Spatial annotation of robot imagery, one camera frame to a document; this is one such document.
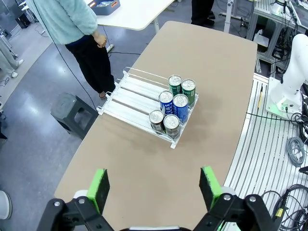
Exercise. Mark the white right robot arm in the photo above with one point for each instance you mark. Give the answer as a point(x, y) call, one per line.
point(297, 62)

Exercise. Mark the white slatted mounting platform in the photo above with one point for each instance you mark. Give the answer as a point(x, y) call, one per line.
point(260, 149)

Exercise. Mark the dark grey plastic stool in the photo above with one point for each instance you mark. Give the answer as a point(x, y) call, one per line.
point(69, 110)

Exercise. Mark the person's right hand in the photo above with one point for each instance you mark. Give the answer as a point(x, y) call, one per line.
point(100, 39)

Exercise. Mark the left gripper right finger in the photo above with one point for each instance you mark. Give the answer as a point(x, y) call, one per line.
point(208, 187)

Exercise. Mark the white can rack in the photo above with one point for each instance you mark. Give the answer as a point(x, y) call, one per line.
point(134, 96)

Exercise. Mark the person in teal fleece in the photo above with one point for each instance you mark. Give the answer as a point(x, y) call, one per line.
point(60, 19)

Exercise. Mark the person in grey trousers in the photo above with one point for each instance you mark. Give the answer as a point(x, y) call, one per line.
point(7, 57)

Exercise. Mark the black Pepsi can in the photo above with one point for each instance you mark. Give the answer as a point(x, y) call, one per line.
point(156, 116)
point(171, 121)

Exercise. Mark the person in dark trousers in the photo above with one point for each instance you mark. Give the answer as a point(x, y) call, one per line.
point(202, 9)

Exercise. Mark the white power strip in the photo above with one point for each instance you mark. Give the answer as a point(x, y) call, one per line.
point(110, 47)

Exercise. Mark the person's right forearm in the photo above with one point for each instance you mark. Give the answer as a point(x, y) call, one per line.
point(90, 24)

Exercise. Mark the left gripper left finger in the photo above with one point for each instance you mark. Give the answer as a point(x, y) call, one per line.
point(98, 190)

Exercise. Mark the blue Pocari Sweat can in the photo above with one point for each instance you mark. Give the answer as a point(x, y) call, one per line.
point(181, 110)
point(165, 97)

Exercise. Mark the blue bin with orange trim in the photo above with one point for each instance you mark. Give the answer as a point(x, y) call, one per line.
point(106, 10)

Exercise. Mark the aluminium frame rack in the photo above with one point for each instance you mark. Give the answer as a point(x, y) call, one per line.
point(264, 12)

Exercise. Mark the large white table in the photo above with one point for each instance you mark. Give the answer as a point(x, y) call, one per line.
point(134, 14)

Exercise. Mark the white stand leg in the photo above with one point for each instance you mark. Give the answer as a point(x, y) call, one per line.
point(227, 14)

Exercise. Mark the green Chilsung soda can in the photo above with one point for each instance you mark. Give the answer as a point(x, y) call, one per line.
point(175, 80)
point(188, 86)

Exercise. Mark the yellow and black tool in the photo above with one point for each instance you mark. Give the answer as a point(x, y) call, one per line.
point(260, 96)

